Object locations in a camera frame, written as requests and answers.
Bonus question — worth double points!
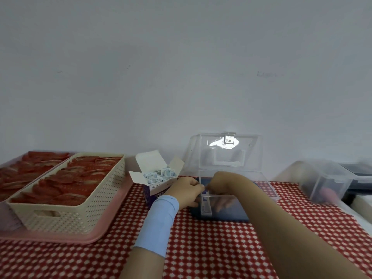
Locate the person's left hand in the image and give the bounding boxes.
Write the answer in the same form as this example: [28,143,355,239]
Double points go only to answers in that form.
[165,176,207,211]

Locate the person's right hand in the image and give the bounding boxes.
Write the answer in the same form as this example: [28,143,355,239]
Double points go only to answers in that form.
[205,171,242,214]

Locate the bundle of bandage wrappers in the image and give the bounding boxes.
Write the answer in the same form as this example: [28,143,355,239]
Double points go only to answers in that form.
[200,188,214,220]

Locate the clear storage box blue base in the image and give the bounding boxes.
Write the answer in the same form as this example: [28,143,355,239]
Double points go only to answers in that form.
[181,132,281,224]

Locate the pile of bandage strips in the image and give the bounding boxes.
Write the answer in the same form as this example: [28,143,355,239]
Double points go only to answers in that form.
[142,167,176,185]

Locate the blue white cardboard box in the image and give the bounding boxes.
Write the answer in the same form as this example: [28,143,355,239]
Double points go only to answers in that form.
[128,150,185,208]

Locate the person's right forearm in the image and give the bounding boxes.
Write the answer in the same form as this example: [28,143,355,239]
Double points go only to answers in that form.
[229,172,370,279]

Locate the person's left forearm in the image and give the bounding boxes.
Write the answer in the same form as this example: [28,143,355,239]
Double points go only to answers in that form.
[119,246,166,279]

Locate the light blue wristband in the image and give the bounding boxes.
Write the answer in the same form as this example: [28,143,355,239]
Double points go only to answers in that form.
[133,195,180,258]

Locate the red white checked tablecloth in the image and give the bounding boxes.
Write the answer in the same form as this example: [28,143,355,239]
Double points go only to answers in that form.
[0,178,372,279]

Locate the pink plastic tray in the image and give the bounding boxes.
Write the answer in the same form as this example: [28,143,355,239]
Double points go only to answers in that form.
[0,174,134,245]

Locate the clear plastic container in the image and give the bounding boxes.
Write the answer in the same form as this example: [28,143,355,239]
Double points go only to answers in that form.
[274,159,358,205]

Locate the cream perforated plastic basket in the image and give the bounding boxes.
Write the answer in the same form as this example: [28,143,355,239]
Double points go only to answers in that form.
[5,153,126,235]

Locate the pile of red packets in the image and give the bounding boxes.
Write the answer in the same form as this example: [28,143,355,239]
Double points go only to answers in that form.
[0,151,70,201]
[10,156,123,207]

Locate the black flat object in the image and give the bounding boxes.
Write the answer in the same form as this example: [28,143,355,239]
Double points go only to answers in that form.
[338,162,372,201]

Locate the pink perforated plastic basket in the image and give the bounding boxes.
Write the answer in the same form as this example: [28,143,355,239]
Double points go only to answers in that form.
[0,152,76,230]

